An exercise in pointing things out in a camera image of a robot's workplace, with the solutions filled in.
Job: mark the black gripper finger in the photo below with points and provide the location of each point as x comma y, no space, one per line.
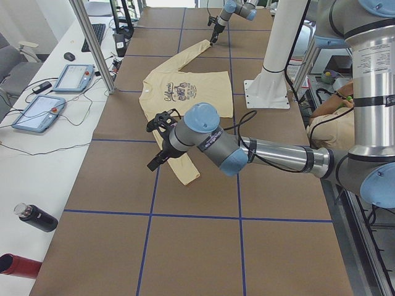
152,165
211,40
161,158
214,38

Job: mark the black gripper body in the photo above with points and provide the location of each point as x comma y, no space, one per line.
166,147
218,28

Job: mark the cream long-sleeve graphic shirt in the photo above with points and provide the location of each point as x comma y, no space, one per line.
167,87

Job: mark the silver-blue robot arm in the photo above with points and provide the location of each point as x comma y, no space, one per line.
367,168
246,10

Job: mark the far blue teach pendant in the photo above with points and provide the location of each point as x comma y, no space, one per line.
74,78

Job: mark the blue teach pendant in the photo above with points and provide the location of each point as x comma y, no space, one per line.
74,78
40,114

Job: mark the near blue teach pendant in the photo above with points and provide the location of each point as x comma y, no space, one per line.
40,114

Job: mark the black power adapter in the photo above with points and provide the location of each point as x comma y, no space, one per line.
41,87

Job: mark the black computer mouse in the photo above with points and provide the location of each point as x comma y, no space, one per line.
69,56

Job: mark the black thermos bottle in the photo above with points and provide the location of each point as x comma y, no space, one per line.
36,217

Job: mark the seated person in beige shirt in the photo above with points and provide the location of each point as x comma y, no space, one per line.
331,125

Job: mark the grey office chair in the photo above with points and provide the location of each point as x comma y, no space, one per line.
18,67

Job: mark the red bottle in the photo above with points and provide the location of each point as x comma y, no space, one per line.
15,265

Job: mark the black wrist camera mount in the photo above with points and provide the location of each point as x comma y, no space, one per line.
211,20
163,120

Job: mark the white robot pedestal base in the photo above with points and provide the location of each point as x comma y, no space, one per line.
268,90

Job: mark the aluminium frame post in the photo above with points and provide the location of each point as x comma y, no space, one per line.
87,29

